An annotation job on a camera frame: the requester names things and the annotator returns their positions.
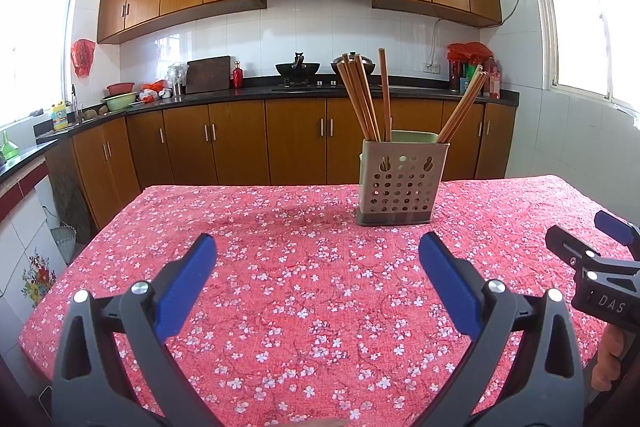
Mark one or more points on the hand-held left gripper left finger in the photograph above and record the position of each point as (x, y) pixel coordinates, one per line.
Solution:
(187, 287)

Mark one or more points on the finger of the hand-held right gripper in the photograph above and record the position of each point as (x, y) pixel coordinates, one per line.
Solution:
(570, 247)
(612, 227)

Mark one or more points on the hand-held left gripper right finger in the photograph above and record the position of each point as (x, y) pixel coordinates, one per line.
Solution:
(450, 287)

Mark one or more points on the grey perforated chopstick holder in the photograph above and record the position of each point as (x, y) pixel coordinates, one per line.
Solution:
(405, 154)

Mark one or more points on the bamboo chopstick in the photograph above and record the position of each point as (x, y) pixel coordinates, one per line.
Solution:
(467, 107)
(360, 67)
(350, 94)
(356, 72)
(385, 97)
(352, 77)
(460, 103)

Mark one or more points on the person's right hand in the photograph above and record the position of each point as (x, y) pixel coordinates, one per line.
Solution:
(607, 357)

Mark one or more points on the red floral tablecloth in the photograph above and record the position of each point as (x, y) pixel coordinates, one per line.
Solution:
(300, 257)

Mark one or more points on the wooden lower kitchen cabinets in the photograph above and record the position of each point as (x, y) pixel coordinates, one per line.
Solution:
(295, 142)

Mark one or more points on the red label oil bottle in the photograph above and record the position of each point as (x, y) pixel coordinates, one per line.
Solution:
(492, 79)

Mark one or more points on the black kitchen countertop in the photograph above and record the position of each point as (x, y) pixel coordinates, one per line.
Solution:
(225, 94)

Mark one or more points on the green basin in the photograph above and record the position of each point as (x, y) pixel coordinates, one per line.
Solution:
(120, 102)

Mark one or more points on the red and white plastic bags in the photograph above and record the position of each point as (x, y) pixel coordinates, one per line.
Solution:
(152, 90)

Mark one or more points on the green canister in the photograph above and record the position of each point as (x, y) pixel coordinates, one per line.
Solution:
(470, 72)

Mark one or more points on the dark sauce bottle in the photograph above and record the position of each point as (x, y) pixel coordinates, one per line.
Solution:
(454, 76)

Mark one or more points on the clear glass jar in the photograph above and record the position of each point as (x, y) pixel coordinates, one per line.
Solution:
(176, 78)

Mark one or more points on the red basin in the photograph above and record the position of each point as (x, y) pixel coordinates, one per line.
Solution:
(120, 88)

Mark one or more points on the yellow detergent bottle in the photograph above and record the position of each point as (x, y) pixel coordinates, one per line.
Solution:
(60, 117)

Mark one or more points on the dark wooden cutting board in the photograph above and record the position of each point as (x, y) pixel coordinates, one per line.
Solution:
(207, 74)

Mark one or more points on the metal faucet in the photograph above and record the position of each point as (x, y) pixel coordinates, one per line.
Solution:
(74, 102)

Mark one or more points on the green funnel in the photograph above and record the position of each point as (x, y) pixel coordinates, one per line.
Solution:
(7, 148)

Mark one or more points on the black gas hob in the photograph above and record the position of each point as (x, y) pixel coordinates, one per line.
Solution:
(305, 85)

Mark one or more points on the black wok with lid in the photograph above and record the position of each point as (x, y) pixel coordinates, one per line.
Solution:
(370, 66)

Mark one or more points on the hanging red plastic bag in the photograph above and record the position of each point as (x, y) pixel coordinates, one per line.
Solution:
(82, 57)

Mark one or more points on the window with white frame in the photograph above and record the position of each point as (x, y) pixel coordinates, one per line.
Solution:
(35, 47)
(590, 17)

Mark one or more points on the white wall outlet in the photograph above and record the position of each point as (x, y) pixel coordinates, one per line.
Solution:
(432, 68)

